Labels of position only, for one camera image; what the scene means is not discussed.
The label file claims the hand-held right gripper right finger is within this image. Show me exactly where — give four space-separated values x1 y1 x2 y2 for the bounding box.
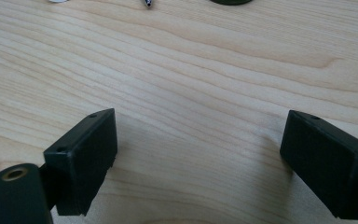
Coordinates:
280 109 358 220

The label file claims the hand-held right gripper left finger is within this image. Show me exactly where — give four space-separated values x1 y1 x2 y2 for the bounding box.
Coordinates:
38 107 118 217

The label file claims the dark round object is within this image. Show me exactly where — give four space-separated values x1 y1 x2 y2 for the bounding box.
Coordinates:
209 0 255 7

